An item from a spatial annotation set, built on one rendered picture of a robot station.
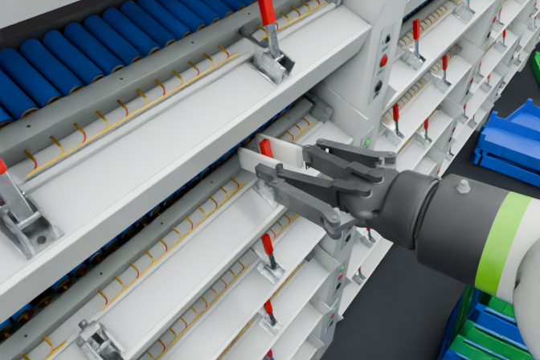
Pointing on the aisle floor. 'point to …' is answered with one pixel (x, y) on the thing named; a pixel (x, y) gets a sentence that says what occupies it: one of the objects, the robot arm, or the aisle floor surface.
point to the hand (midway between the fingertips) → (270, 157)
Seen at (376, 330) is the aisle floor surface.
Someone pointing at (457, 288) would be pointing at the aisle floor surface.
